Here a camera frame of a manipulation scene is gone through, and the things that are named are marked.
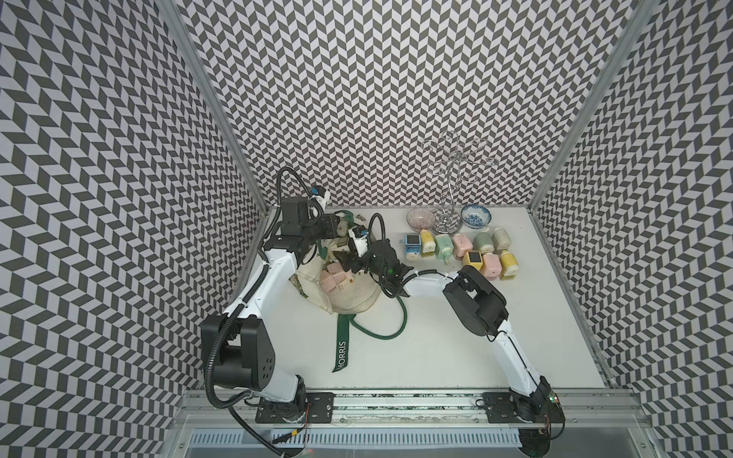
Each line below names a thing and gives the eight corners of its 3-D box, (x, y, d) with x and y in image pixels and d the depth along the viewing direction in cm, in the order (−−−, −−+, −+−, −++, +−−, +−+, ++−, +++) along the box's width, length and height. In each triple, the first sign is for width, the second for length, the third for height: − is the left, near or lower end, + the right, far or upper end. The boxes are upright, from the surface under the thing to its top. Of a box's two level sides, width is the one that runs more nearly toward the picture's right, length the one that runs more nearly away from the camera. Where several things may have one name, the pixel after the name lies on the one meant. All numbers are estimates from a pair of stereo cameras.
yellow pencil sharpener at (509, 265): (497, 281, 98) (504, 271, 93) (491, 261, 103) (497, 250, 98) (513, 281, 98) (521, 271, 93) (506, 261, 103) (513, 250, 98)
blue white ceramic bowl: (462, 228, 113) (464, 220, 110) (458, 212, 119) (460, 204, 115) (490, 228, 113) (493, 220, 110) (485, 212, 119) (488, 204, 115)
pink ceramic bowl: (407, 231, 111) (408, 227, 109) (406, 212, 117) (406, 208, 115) (435, 231, 111) (436, 227, 109) (432, 212, 117) (433, 208, 115)
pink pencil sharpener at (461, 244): (458, 263, 103) (462, 251, 97) (445, 248, 107) (448, 236, 102) (469, 256, 105) (474, 245, 99) (455, 243, 109) (460, 231, 103)
